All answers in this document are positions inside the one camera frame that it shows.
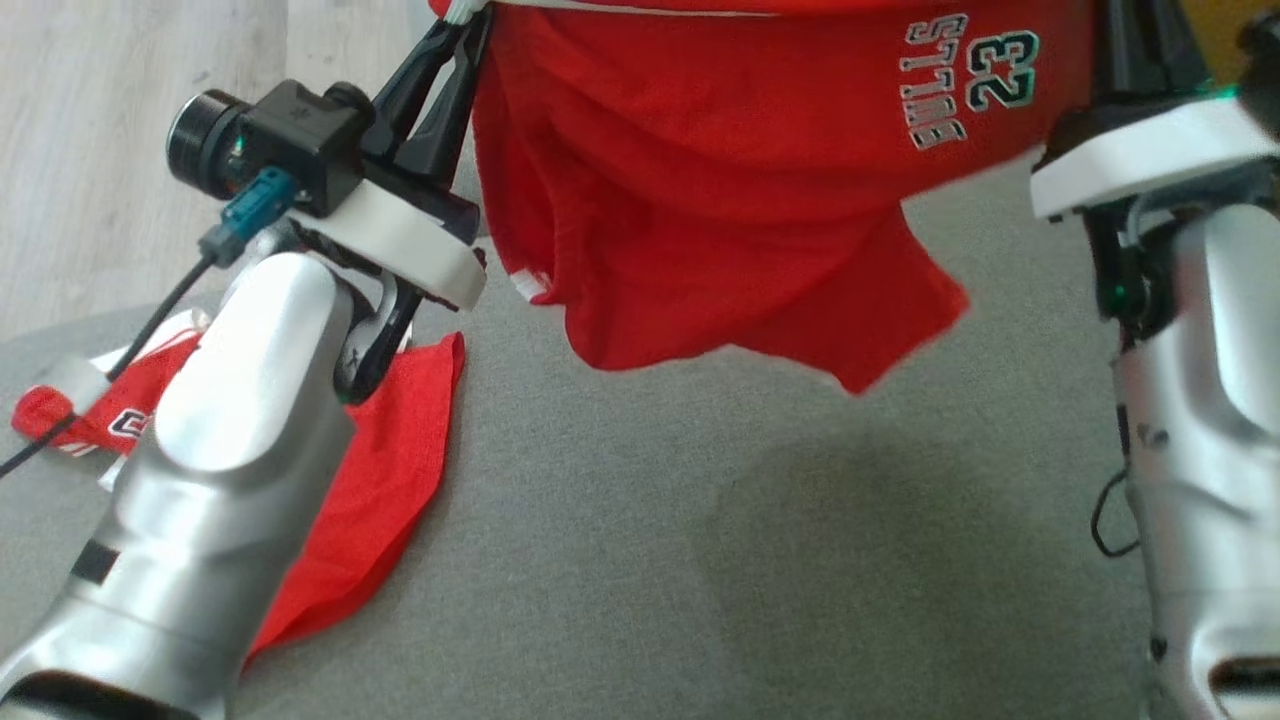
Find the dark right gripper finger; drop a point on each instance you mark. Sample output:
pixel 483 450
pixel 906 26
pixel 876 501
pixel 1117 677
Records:
pixel 1150 50

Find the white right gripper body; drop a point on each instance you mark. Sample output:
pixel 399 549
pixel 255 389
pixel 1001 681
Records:
pixel 1150 150

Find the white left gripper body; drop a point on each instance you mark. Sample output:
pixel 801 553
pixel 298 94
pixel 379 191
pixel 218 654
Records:
pixel 410 240

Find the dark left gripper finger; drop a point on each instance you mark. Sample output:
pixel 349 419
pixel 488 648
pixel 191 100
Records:
pixel 415 90
pixel 450 130

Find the red basketball jersey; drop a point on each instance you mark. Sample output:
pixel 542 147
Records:
pixel 390 470

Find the red basketball shorts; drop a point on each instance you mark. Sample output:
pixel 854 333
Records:
pixel 700 180

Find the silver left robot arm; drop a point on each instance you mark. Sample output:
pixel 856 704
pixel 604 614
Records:
pixel 220 470

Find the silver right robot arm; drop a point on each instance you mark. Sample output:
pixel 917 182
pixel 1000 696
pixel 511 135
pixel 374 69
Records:
pixel 1210 420

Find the yellow cushion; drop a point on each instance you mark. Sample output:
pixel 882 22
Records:
pixel 1215 40

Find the grey sofa seat cushion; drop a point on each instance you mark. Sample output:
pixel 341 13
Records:
pixel 700 560

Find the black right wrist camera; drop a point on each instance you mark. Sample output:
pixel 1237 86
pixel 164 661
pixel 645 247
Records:
pixel 1262 60

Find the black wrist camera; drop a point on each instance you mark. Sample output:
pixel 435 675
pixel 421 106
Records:
pixel 290 140
pixel 1262 60

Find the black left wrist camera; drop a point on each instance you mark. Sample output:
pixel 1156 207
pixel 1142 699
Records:
pixel 290 140

